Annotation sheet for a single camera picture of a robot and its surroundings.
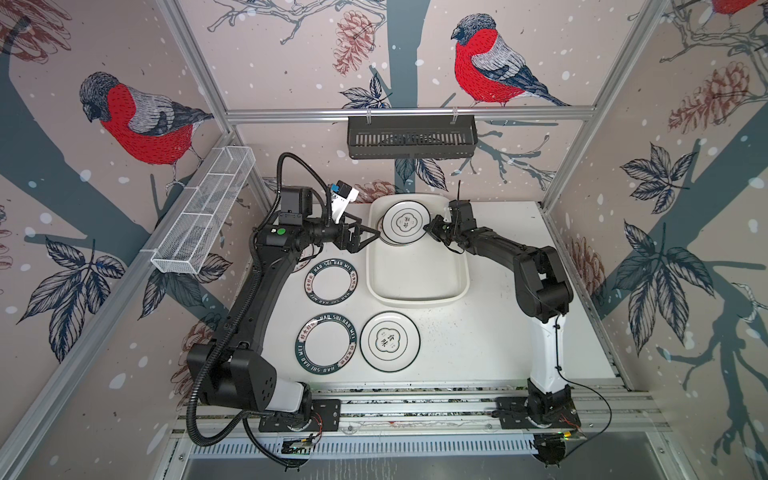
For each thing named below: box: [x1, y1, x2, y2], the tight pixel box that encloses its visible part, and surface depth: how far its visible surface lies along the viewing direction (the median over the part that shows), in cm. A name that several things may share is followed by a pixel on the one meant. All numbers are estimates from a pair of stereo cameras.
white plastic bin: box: [366, 193, 471, 308], surface depth 102 cm
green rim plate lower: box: [294, 313, 357, 375], surface depth 87 cm
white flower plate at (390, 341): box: [359, 310, 421, 373], surface depth 87 cm
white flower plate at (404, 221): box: [382, 200, 431, 244], surface depth 108 cm
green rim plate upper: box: [304, 258, 359, 306], surface depth 100 cm
